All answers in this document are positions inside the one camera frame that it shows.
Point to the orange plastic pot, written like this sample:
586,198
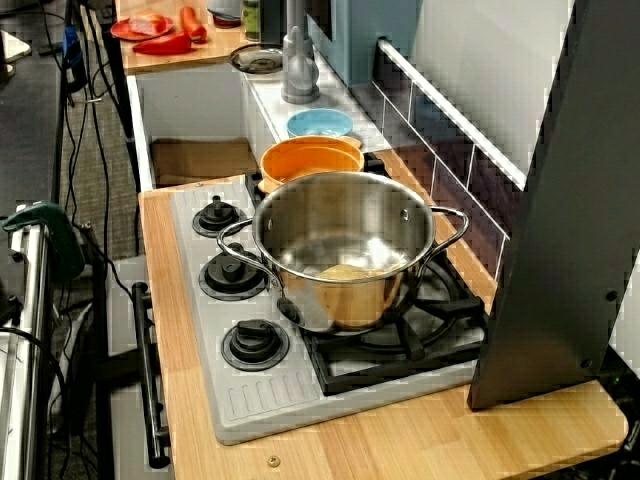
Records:
310,160

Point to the stainless steel pot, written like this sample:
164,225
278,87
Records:
350,210

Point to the yellow potato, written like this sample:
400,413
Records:
350,272

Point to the black stove knob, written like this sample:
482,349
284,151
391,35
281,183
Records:
230,275
217,217
255,345

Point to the light blue bowl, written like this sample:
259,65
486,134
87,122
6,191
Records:
320,122

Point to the dark tile backsplash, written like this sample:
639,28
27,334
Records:
450,190

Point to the black burner grate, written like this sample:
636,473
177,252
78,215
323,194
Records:
400,360

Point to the brown cardboard sheet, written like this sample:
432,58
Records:
200,160

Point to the grey toy stove top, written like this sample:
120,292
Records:
260,395

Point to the grey toy faucet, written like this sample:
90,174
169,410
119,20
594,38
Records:
300,75

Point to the white sink basin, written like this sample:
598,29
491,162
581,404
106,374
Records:
195,105

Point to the white backsplash ledge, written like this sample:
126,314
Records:
450,107

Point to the smoked glass dish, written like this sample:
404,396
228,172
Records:
255,60

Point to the blue toy microwave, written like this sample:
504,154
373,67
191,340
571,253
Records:
370,40

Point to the white oven door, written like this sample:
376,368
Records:
122,310

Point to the green labelled can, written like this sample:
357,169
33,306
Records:
251,20

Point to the red toy pepper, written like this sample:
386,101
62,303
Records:
165,44

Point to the small grey bowl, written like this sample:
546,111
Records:
225,7

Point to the green clamp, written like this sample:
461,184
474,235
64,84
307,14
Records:
60,235

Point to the toy ham slice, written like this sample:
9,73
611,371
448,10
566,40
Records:
147,22

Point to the red plate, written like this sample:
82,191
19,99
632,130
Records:
119,30

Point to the white flat object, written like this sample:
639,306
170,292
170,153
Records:
12,47

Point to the silver metal frame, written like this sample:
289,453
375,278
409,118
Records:
30,325

